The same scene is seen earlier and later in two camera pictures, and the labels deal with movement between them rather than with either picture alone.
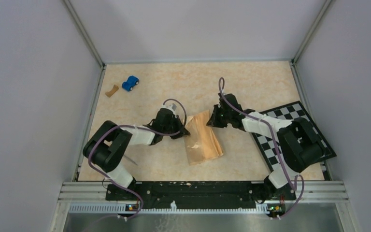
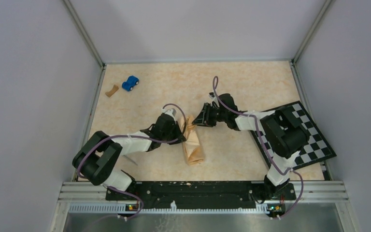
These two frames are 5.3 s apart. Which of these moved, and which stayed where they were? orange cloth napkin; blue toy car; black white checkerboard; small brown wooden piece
Moved: orange cloth napkin
Stayed: blue toy car; black white checkerboard; small brown wooden piece
